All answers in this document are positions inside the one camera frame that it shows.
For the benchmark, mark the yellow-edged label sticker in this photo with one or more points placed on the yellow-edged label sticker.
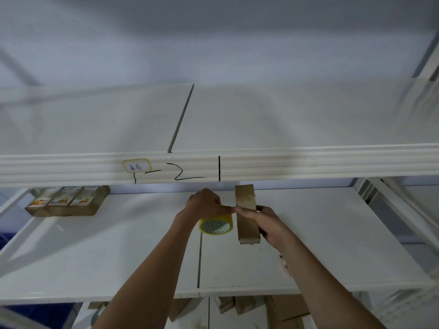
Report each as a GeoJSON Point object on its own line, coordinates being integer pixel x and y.
{"type": "Point", "coordinates": [136, 166]}

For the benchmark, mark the person's right hand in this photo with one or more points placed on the person's right hand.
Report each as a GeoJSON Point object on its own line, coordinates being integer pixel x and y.
{"type": "Point", "coordinates": [272, 227]}

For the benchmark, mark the large plain cardboard box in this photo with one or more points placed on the large plain cardboard box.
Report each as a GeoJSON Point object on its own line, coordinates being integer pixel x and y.
{"type": "Point", "coordinates": [286, 310]}

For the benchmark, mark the person's right thumb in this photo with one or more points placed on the person's right thumb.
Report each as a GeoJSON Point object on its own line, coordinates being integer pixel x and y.
{"type": "Point", "coordinates": [247, 212]}

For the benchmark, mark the yellow tape roll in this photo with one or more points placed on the yellow tape roll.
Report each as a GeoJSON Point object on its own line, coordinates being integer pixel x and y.
{"type": "Point", "coordinates": [216, 226]}

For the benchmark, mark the white metal shelving unit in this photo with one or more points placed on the white metal shelving unit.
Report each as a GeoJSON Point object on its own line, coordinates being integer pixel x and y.
{"type": "Point", "coordinates": [308, 164]}

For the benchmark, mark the brown printed carton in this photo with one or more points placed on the brown printed carton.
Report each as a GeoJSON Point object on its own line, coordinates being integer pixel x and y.
{"type": "Point", "coordinates": [41, 203]}
{"type": "Point", "coordinates": [65, 202]}
{"type": "Point", "coordinates": [91, 201]}

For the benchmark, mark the brown cardboard box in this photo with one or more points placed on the brown cardboard box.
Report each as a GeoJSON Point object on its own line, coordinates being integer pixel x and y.
{"type": "Point", "coordinates": [247, 226]}

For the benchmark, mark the person's left hand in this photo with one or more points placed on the person's left hand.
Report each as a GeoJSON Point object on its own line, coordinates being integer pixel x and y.
{"type": "Point", "coordinates": [202, 205]}

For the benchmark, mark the person's left forearm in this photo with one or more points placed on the person's left forearm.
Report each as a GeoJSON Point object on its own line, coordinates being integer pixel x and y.
{"type": "Point", "coordinates": [147, 274]}

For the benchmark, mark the person's left thumb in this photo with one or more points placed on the person's left thumb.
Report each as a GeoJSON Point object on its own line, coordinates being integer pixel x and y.
{"type": "Point", "coordinates": [227, 208]}

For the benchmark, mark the person's right forearm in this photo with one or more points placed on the person's right forearm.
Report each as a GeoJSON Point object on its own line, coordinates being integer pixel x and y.
{"type": "Point", "coordinates": [322, 287]}

